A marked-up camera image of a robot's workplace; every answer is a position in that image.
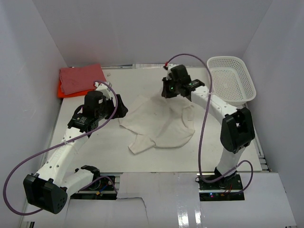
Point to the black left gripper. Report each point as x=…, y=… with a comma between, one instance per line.
x=121, y=109

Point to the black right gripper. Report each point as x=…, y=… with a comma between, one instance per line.
x=165, y=93

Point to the white t shirt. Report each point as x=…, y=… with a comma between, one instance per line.
x=159, y=122

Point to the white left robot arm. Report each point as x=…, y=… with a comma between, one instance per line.
x=49, y=188

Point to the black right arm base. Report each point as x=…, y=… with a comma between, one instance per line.
x=222, y=190

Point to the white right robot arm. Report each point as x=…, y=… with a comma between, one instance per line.
x=237, y=130

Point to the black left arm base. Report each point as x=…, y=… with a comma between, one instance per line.
x=101, y=190

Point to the papers at table back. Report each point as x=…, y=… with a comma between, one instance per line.
x=147, y=66

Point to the white perforated plastic basket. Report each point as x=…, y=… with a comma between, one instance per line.
x=231, y=80

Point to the folded red t shirt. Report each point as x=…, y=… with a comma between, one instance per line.
x=76, y=79

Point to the folded orange t shirt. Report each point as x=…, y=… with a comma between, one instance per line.
x=60, y=94

